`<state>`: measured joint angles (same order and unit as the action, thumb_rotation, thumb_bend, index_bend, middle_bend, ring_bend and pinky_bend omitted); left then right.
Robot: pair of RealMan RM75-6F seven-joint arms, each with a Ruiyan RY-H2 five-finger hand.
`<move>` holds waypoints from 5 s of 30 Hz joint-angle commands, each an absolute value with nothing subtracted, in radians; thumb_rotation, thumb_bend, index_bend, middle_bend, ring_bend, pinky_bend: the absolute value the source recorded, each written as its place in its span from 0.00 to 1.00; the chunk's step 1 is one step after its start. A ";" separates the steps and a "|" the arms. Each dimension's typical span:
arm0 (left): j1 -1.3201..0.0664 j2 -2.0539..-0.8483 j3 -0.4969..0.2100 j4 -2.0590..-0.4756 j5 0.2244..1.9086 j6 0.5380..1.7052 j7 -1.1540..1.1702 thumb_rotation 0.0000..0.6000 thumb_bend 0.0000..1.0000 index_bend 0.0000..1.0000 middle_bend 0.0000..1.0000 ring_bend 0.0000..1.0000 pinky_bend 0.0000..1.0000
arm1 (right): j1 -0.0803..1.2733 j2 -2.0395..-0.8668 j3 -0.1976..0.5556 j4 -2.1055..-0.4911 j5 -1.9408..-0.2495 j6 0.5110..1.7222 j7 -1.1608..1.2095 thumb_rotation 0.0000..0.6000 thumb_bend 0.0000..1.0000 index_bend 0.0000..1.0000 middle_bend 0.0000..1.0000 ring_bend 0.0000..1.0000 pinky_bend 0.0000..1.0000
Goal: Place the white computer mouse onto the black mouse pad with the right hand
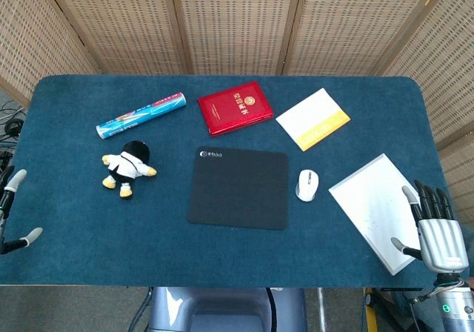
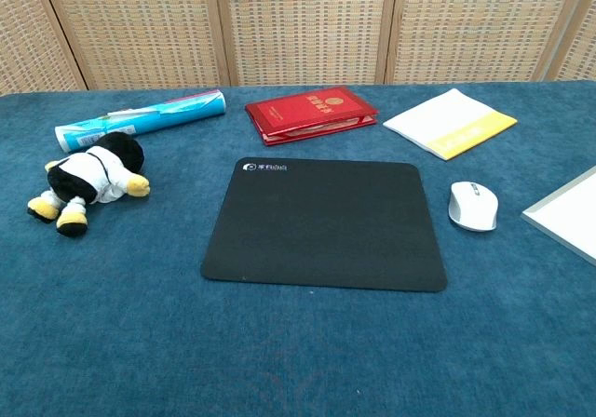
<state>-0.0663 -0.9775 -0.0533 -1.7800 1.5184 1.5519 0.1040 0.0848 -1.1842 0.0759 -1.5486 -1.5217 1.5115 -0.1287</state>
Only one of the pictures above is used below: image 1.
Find black and white plush doll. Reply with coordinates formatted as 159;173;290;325
101;140;158;199

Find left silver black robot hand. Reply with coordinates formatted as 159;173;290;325
0;165;44;256

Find red hardcover book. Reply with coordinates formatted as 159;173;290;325
196;81;276;138

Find white rectangular board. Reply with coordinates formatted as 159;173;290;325
328;153;425;276

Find white computer mouse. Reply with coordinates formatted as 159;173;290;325
295;169;320;202

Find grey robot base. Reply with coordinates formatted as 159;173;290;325
147;286;308;332

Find white and yellow booklet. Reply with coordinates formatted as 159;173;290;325
275;87;351;153

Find black floor cables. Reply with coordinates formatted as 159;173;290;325
0;100;27;173

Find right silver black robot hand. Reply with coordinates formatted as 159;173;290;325
390;179;470;274

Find blue printed cylinder tube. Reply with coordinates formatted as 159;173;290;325
96;90;187;141

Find yellow black floor device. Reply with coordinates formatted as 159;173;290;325
361;287;379;332

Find black mouse pad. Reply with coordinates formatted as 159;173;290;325
186;146;290;231

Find woven folding screen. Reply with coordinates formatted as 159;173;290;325
0;0;474;222

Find blue felt table mat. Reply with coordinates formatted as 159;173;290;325
0;74;468;289

